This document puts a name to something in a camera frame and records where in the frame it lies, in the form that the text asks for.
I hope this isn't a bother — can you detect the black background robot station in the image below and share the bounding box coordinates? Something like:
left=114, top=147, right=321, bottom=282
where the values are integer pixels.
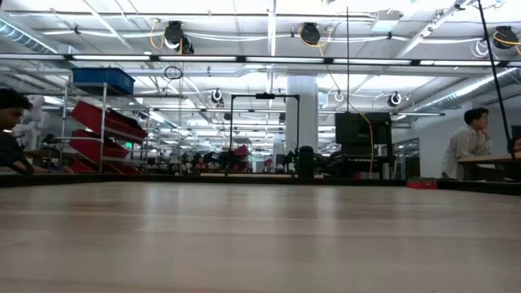
left=214, top=92, right=304, bottom=175

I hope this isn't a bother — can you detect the white building column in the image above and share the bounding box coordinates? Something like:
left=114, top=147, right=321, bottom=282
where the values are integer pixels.
left=285, top=75, right=320, bottom=171

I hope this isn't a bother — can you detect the black monitor on cart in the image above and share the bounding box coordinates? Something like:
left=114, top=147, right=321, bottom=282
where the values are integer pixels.
left=333, top=112, right=394, bottom=180

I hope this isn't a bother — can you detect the long light bar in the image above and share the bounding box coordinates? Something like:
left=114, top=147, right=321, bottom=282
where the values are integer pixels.
left=0, top=52, right=521, bottom=66

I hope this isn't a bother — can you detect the metal shelf with red bins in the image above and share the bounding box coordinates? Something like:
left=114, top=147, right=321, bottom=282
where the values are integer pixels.
left=59, top=81, right=150, bottom=175

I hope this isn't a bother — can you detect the small red box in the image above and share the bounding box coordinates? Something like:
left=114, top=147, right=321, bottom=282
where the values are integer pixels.
left=406, top=177, right=439, bottom=190

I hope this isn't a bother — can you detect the blue storage bin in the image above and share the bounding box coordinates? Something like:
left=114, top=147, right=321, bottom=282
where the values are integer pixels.
left=72, top=67, right=136, bottom=95

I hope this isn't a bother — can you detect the person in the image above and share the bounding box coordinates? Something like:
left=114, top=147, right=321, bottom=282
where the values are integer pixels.
left=0, top=88, right=74, bottom=176
left=441, top=107, right=494, bottom=180

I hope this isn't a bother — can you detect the wooden table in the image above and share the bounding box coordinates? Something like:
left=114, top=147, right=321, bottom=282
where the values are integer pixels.
left=458, top=152, right=521, bottom=182

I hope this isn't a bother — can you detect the thin black diagonal rod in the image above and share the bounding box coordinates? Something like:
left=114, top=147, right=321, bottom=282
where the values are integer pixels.
left=476, top=0, right=521, bottom=183

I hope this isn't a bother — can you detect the yellow cable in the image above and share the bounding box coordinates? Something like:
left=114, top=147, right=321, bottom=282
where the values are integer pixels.
left=349, top=106, right=375, bottom=174

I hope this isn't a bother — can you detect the black ceiling cable reel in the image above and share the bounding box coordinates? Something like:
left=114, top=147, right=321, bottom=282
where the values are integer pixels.
left=491, top=24, right=521, bottom=50
left=164, top=20, right=195, bottom=55
left=299, top=21, right=322, bottom=46

